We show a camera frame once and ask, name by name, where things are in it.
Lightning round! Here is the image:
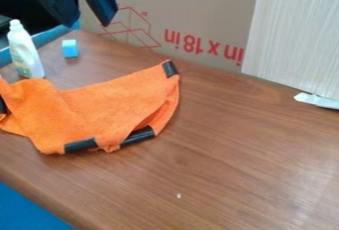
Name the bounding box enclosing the cardboard box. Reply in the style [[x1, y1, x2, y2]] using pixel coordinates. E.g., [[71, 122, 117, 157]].
[[77, 0, 339, 73]]

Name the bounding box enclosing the blue block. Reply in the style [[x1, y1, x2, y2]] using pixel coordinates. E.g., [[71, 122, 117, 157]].
[[60, 39, 81, 59]]

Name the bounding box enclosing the orange cloth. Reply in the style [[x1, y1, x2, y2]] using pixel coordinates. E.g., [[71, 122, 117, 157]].
[[0, 59, 182, 156]]

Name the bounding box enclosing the white crumpled paper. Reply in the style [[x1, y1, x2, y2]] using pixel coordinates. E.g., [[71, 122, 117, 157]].
[[292, 91, 339, 111]]

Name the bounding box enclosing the light wooden board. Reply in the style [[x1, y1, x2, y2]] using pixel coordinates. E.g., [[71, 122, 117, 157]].
[[239, 0, 339, 101]]

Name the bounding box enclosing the white bottle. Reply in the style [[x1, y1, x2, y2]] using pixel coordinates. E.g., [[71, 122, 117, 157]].
[[5, 19, 47, 80]]

